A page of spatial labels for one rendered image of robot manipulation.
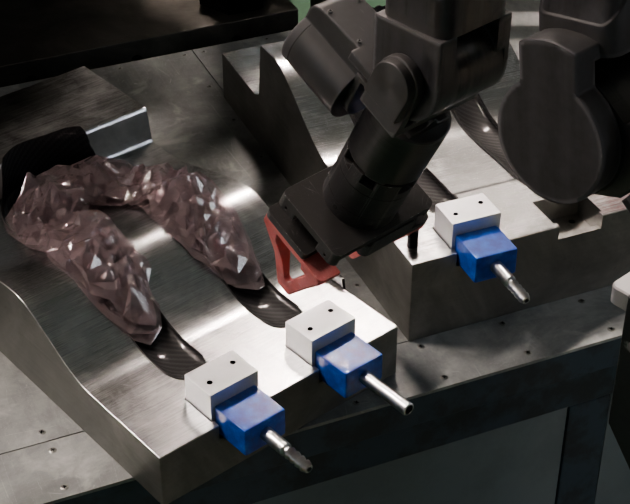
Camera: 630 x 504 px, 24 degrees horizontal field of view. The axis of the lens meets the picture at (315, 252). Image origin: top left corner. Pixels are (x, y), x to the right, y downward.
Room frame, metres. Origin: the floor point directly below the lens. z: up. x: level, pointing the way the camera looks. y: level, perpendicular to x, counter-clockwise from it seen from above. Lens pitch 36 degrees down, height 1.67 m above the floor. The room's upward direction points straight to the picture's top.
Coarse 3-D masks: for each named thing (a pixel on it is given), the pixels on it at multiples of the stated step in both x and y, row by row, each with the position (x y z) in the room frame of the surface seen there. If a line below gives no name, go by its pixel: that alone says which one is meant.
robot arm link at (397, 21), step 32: (416, 0) 0.81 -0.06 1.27; (448, 0) 0.80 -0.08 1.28; (480, 0) 0.81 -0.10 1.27; (384, 32) 0.83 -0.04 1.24; (416, 32) 0.81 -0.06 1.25; (448, 32) 0.80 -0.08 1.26; (480, 32) 0.83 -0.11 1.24; (448, 64) 0.80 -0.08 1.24; (480, 64) 0.82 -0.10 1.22; (448, 96) 0.80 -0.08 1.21
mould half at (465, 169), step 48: (240, 96) 1.46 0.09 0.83; (288, 96) 1.33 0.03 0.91; (288, 144) 1.33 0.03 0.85; (336, 144) 1.27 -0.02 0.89; (480, 192) 1.18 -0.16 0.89; (528, 192) 1.18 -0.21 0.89; (432, 240) 1.09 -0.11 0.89; (528, 240) 1.10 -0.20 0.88; (576, 240) 1.13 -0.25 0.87; (624, 240) 1.15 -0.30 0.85; (384, 288) 1.11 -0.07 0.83; (432, 288) 1.07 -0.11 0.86; (480, 288) 1.09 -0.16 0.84; (528, 288) 1.11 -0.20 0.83; (576, 288) 1.13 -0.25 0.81
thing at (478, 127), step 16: (480, 96) 1.35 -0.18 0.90; (464, 112) 1.33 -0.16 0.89; (480, 112) 1.33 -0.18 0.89; (464, 128) 1.30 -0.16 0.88; (480, 128) 1.31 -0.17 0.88; (496, 128) 1.31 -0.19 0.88; (480, 144) 1.27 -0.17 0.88; (496, 144) 1.28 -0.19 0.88; (496, 160) 1.24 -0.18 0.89; (432, 176) 1.21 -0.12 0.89; (512, 176) 1.21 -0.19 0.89; (432, 192) 1.19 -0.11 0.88; (448, 192) 1.18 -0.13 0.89; (432, 208) 1.15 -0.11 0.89
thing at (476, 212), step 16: (448, 208) 1.11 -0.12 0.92; (464, 208) 1.11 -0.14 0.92; (480, 208) 1.11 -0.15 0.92; (496, 208) 1.11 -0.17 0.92; (448, 224) 1.09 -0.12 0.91; (464, 224) 1.09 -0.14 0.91; (480, 224) 1.09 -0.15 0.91; (496, 224) 1.10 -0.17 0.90; (448, 240) 1.09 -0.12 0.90; (464, 240) 1.08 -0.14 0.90; (480, 240) 1.08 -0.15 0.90; (496, 240) 1.08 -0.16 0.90; (464, 256) 1.07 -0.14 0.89; (480, 256) 1.05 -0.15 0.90; (496, 256) 1.05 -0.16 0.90; (512, 256) 1.06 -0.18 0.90; (480, 272) 1.05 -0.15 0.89; (496, 272) 1.04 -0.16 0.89; (512, 272) 1.06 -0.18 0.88; (512, 288) 1.02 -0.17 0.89
